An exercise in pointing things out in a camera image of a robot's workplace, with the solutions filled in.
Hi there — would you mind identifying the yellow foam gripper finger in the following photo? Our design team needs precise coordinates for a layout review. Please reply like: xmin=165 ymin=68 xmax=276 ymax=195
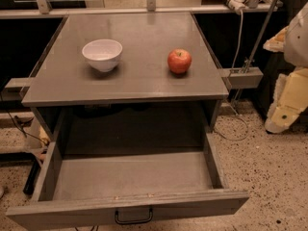
xmin=265 ymin=68 xmax=308 ymax=133
xmin=263 ymin=27 xmax=288 ymax=52

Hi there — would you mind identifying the red apple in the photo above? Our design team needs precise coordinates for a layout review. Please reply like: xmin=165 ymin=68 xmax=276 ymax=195
xmin=167 ymin=49 xmax=193 ymax=74

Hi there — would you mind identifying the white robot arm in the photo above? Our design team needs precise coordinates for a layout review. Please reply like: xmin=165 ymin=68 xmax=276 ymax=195
xmin=263 ymin=3 xmax=308 ymax=133

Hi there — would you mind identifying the grey cabinet with top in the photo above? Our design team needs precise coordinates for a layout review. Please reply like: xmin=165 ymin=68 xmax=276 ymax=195
xmin=23 ymin=13 xmax=227 ymax=156

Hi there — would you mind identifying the open grey top drawer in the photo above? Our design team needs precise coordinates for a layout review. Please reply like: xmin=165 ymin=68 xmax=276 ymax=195
xmin=6 ymin=134 xmax=248 ymax=231

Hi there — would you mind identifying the metal diagonal rod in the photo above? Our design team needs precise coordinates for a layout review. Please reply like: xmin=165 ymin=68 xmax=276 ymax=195
xmin=230 ymin=0 xmax=286 ymax=105

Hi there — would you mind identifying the white ceramic bowl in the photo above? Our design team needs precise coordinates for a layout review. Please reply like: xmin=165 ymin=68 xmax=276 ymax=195
xmin=82 ymin=39 xmax=123 ymax=72

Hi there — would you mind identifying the grey side block bracket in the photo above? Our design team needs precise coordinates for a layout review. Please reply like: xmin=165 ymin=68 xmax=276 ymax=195
xmin=218 ymin=67 xmax=263 ymax=90

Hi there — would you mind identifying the black metal drawer handle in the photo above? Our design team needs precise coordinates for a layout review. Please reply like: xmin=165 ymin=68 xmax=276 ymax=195
xmin=115 ymin=207 xmax=153 ymax=225

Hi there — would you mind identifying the black cable on floor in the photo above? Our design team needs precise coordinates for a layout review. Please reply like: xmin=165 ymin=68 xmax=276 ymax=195
xmin=0 ymin=93 xmax=49 ymax=146

